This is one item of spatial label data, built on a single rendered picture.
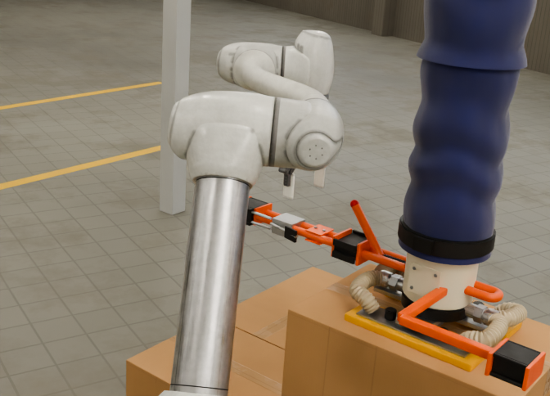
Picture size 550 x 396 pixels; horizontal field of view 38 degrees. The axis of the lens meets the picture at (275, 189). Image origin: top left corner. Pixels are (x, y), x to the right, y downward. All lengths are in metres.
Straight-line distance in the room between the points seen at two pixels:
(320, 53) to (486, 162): 0.49
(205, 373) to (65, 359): 2.30
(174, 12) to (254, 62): 2.98
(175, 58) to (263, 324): 2.50
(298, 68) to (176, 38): 2.95
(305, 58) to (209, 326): 0.84
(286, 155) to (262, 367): 1.20
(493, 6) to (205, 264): 0.79
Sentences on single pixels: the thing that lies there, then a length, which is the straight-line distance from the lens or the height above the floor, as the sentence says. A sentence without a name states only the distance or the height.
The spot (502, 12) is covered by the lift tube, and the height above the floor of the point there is 1.72.
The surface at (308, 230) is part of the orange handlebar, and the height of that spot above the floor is 1.09.
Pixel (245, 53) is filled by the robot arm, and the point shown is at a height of 1.55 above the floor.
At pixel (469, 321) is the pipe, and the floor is 0.99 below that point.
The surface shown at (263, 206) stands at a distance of 2.24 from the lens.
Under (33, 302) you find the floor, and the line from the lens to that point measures 4.13.
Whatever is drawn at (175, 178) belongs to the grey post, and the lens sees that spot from 5.12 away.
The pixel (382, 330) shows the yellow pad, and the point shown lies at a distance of 1.93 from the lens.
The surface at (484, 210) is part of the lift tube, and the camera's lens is 1.84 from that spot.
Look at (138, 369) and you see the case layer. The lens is 2.53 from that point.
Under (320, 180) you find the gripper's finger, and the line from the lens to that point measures 2.16.
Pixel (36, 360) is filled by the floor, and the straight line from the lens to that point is 3.65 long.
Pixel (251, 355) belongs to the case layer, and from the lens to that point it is 2.59.
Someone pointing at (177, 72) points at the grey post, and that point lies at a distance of 4.94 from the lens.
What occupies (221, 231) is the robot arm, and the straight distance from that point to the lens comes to 1.40.
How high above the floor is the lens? 1.87
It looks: 19 degrees down
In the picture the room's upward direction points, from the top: 4 degrees clockwise
